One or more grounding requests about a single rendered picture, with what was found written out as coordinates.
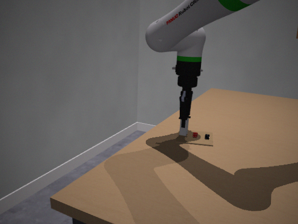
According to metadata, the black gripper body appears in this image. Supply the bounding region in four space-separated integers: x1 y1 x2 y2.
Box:
178 76 198 101

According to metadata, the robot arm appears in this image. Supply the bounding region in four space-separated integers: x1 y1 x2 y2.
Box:
145 0 259 78

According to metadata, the tan square mat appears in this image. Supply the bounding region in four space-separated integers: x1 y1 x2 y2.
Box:
176 129 213 147

